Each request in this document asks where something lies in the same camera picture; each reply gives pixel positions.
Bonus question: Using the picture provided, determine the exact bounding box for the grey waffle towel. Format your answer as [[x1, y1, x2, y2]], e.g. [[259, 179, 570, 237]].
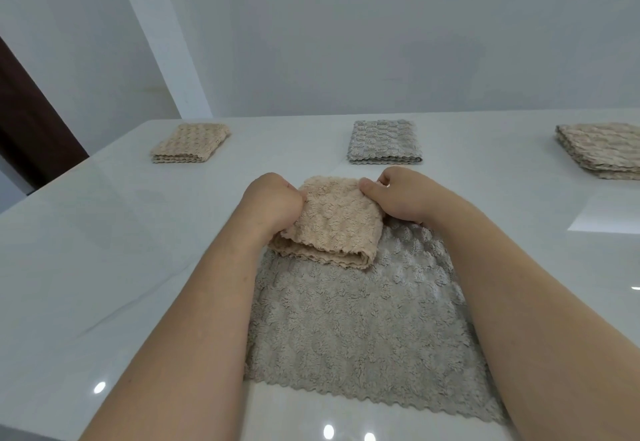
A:
[[346, 119, 423, 165], [243, 218, 509, 425]]

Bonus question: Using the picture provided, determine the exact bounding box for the white marble table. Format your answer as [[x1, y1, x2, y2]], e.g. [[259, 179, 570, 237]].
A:
[[0, 108, 640, 441]]

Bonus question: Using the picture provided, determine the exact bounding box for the person's right forearm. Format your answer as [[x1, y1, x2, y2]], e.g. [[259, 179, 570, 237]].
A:
[[425, 203, 640, 441]]

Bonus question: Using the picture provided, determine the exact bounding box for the person's left forearm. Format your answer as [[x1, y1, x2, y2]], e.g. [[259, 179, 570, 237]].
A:
[[79, 215, 283, 441]]

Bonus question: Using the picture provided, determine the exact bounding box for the person's left hand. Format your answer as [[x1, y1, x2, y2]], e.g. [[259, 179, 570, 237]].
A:
[[239, 171, 309, 242]]

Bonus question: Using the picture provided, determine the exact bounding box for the dark brown door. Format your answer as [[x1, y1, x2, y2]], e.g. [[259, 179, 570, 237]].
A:
[[0, 35, 90, 192]]

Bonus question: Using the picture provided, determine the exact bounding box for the beige waffle towel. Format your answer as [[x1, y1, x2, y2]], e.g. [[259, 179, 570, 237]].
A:
[[267, 175, 385, 270], [555, 122, 640, 181], [151, 122, 232, 165]]

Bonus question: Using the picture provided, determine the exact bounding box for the person's right hand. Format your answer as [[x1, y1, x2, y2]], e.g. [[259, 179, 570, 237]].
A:
[[359, 165, 469, 230]]

